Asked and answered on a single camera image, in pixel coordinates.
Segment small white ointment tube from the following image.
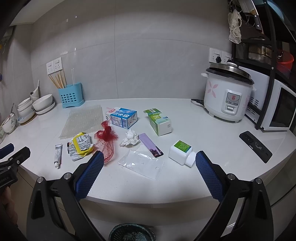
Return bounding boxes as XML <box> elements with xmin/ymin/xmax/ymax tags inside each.
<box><xmin>54</xmin><ymin>144</ymin><xmax>63</xmax><ymax>169</ymax></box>

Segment yellow snack wrapper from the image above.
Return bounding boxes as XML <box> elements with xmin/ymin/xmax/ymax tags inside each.
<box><xmin>67</xmin><ymin>132</ymin><xmax>94</xmax><ymax>162</ymax></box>

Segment white green label pill bottle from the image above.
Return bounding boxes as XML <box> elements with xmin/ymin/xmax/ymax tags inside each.
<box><xmin>168</xmin><ymin>140</ymin><xmax>196</xmax><ymax>168</ymax></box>

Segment red mesh net bag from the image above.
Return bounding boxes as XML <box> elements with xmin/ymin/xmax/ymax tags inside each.
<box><xmin>94</xmin><ymin>120</ymin><xmax>118</xmax><ymax>163</ymax></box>

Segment bubble wrap sheet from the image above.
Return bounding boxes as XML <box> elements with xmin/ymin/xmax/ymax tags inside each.
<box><xmin>59</xmin><ymin>105</ymin><xmax>104</xmax><ymax>140</ymax></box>

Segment purple sachet box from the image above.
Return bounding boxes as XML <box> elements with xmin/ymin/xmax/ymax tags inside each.
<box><xmin>138</xmin><ymin>133</ymin><xmax>164</xmax><ymax>158</ymax></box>

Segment white tissue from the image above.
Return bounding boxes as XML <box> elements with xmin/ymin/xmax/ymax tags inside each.
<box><xmin>120</xmin><ymin>129</ymin><xmax>140</xmax><ymax>147</ymax></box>

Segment clear plastic zip bag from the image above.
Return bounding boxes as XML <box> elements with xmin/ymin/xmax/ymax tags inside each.
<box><xmin>118</xmin><ymin>150</ymin><xmax>164</xmax><ymax>180</ymax></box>

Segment blue white milk carton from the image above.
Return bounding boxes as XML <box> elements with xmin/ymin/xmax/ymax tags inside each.
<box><xmin>105</xmin><ymin>108</ymin><xmax>138</xmax><ymax>130</ymax></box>

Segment green white medicine box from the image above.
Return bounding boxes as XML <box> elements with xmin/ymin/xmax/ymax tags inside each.
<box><xmin>144</xmin><ymin>108</ymin><xmax>172</xmax><ymax>137</ymax></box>

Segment teal mesh trash bin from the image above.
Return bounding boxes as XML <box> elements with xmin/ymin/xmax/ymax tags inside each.
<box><xmin>108</xmin><ymin>223</ymin><xmax>157</xmax><ymax>241</ymax></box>

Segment black kitchen rack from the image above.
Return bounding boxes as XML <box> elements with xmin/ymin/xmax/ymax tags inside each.
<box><xmin>228</xmin><ymin>1</ymin><xmax>295</xmax><ymax>131</ymax></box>

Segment patterned small bowl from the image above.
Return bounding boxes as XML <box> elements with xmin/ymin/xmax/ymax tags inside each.
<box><xmin>1</xmin><ymin>113</ymin><xmax>16</xmax><ymax>134</ymax></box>

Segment stacked white bowls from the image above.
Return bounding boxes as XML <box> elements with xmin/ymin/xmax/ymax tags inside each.
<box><xmin>17</xmin><ymin>97</ymin><xmax>36</xmax><ymax>125</ymax></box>

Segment black remote control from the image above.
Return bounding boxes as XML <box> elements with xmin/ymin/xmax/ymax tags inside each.
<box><xmin>239</xmin><ymin>131</ymin><xmax>273</xmax><ymax>164</ymax></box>

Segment white bowl on plate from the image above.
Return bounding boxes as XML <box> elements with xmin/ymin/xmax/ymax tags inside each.
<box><xmin>33</xmin><ymin>94</ymin><xmax>56</xmax><ymax>115</ymax></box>

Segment blue chopstick holder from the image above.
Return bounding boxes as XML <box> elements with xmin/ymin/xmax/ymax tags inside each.
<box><xmin>58</xmin><ymin>82</ymin><xmax>84</xmax><ymax>108</ymax></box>

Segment wooden chopsticks bundle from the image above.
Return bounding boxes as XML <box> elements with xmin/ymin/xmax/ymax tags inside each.
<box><xmin>48</xmin><ymin>70</ymin><xmax>67</xmax><ymax>89</ymax></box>

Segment white microwave oven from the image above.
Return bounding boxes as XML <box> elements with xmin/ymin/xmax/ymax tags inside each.
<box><xmin>240</xmin><ymin>67</ymin><xmax>295</xmax><ymax>132</ymax></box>

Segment white rice cooker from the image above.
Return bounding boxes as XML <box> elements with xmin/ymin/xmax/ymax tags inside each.
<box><xmin>201</xmin><ymin>62</ymin><xmax>255</xmax><ymax>123</ymax></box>

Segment hanging white cloth net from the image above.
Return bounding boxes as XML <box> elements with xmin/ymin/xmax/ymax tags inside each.
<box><xmin>228</xmin><ymin>9</ymin><xmax>242</xmax><ymax>44</ymax></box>

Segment rice cooker power cable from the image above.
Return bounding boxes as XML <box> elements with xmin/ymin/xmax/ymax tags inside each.
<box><xmin>190</xmin><ymin>98</ymin><xmax>205</xmax><ymax>108</ymax></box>

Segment left wall socket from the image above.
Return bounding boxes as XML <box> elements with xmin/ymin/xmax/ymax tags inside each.
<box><xmin>46</xmin><ymin>57</ymin><xmax>63</xmax><ymax>75</ymax></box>

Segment wall socket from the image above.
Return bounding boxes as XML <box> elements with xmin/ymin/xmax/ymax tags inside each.
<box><xmin>209</xmin><ymin>48</ymin><xmax>232</xmax><ymax>64</ymax></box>
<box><xmin>46</xmin><ymin>57</ymin><xmax>63</xmax><ymax>75</ymax></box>

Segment right wall socket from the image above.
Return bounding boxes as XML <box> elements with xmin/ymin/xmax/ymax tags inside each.
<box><xmin>209</xmin><ymin>48</ymin><xmax>232</xmax><ymax>64</ymax></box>

